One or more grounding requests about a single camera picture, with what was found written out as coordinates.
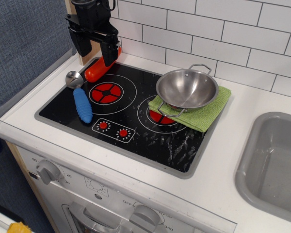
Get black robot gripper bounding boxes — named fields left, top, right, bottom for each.
left=66, top=0, right=119, bottom=67

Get stainless steel pot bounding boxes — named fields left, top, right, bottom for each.
left=156, top=64, right=219, bottom=117

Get red toy sausage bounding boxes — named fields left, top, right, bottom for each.
left=84, top=56, right=116, bottom=83

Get black toy stove top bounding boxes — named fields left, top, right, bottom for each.
left=35, top=63, right=217, bottom=179

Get green folded cloth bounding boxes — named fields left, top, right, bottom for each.
left=148, top=86, right=231, bottom=133

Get grey left oven knob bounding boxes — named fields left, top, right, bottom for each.
left=36, top=160, right=61, bottom=184

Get grey oven knob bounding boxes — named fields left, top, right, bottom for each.
left=36, top=160, right=61, bottom=184
left=129, top=205, right=161, bottom=233

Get grey right oven knob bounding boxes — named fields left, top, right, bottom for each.
left=129, top=205, right=161, bottom=233

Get grey plastic sink basin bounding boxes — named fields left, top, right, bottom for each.
left=235, top=112, right=291, bottom=222

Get wooden side post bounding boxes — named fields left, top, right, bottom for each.
left=64, top=0, right=105, bottom=66

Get blue handled ice cream scoop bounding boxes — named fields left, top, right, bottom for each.
left=65, top=71, right=93, bottom=124

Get silver oven door handle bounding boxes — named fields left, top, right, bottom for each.
left=68, top=201, right=142, bottom=233

